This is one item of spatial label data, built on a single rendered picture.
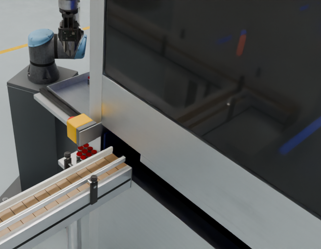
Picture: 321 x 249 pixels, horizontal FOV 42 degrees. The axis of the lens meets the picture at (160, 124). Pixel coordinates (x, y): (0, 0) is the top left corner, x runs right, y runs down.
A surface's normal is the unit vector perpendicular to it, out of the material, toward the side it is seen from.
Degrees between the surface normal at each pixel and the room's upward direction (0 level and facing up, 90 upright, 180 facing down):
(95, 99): 90
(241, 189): 90
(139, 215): 90
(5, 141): 0
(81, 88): 0
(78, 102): 0
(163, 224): 90
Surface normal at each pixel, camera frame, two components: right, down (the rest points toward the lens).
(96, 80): -0.70, 0.37
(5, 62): 0.11, -0.79
